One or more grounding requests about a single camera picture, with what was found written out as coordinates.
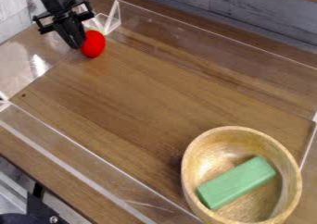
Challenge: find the clear acrylic barrier wall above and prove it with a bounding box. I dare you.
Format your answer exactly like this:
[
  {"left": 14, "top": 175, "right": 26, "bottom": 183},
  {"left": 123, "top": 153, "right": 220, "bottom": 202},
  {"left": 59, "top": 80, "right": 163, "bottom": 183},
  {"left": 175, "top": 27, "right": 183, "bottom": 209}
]
[{"left": 0, "top": 0, "right": 317, "bottom": 224}]

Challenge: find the green rectangular block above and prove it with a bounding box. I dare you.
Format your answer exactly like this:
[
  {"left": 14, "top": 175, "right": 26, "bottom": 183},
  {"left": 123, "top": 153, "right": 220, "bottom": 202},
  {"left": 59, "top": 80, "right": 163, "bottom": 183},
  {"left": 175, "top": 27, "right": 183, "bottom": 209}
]
[{"left": 195, "top": 156, "right": 275, "bottom": 210}]

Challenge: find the clear acrylic corner bracket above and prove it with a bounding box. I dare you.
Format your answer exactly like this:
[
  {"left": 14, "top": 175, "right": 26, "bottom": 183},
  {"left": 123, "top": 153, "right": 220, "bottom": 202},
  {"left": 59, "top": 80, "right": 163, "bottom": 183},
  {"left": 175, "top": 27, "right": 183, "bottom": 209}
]
[{"left": 83, "top": 0, "right": 121, "bottom": 36}]

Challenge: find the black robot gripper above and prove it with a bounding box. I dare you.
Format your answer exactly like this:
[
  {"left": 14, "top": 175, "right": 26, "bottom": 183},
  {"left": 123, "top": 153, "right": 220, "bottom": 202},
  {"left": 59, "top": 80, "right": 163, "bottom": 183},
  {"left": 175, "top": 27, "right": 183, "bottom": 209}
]
[{"left": 32, "top": 0, "right": 95, "bottom": 49}]

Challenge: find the wooden bowl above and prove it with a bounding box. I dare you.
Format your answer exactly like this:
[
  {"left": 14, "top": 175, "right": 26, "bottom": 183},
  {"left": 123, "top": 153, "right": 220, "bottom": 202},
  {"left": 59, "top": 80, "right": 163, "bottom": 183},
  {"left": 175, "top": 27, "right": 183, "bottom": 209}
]
[{"left": 180, "top": 126, "right": 302, "bottom": 224}]

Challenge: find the red plush strawberry toy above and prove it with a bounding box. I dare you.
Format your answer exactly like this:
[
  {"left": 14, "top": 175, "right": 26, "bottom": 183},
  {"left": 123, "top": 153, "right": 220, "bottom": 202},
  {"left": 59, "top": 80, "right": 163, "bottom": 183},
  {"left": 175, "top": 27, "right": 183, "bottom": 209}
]
[{"left": 79, "top": 30, "right": 107, "bottom": 57}]

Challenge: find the black metal clamp bracket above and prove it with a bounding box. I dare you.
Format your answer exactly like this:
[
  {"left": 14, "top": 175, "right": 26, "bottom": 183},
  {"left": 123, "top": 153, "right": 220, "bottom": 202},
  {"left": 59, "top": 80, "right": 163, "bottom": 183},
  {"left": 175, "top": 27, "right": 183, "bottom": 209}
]
[{"left": 25, "top": 193, "right": 69, "bottom": 224}]

